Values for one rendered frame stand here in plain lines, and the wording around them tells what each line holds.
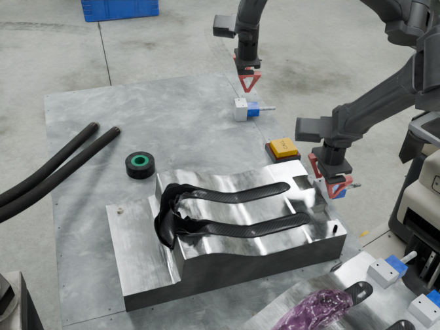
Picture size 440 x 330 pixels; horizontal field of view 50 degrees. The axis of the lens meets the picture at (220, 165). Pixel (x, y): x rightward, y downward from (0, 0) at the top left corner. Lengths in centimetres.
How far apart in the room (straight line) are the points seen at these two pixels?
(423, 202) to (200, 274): 66
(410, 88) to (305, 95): 243
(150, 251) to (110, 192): 28
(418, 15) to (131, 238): 80
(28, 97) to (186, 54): 114
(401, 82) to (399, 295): 47
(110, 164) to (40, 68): 222
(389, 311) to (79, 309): 63
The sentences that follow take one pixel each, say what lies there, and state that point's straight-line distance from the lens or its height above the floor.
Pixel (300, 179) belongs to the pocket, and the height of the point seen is 88.
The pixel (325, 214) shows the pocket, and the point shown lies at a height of 87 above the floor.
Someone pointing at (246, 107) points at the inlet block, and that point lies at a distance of 149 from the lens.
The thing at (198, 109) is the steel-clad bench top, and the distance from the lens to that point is 156.
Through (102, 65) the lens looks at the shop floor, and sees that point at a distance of 348.
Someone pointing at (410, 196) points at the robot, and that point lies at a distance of 140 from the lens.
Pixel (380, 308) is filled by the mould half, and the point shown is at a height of 85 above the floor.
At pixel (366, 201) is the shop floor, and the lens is 250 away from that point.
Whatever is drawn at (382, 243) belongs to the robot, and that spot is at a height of 28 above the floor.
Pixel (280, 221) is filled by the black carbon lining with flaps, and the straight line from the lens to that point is 110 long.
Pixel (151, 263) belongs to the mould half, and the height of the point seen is 86.
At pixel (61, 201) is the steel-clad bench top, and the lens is 129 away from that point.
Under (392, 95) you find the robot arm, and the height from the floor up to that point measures 128.
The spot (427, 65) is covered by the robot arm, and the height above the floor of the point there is 137.
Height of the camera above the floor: 169
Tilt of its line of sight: 41 degrees down
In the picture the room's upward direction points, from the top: 3 degrees clockwise
